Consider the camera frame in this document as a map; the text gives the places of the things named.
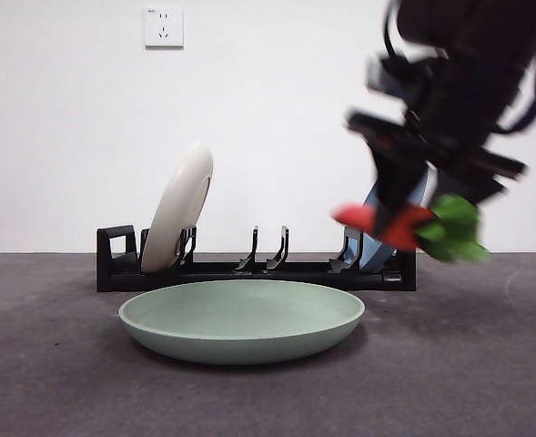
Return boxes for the orange toy carrot green leaves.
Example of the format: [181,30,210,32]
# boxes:
[329,193,491,264]

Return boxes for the green plate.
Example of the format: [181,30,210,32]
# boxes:
[117,279,367,366]

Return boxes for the blue plate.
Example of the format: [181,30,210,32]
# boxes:
[358,167,433,271]

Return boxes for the cream plate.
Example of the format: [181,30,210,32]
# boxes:
[140,139,215,274]

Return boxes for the black plate rack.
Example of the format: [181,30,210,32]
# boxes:
[96,224,418,293]

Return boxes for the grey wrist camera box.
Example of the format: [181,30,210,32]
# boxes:
[366,53,449,108]

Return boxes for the white wall socket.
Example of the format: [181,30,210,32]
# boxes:
[144,5,185,50]

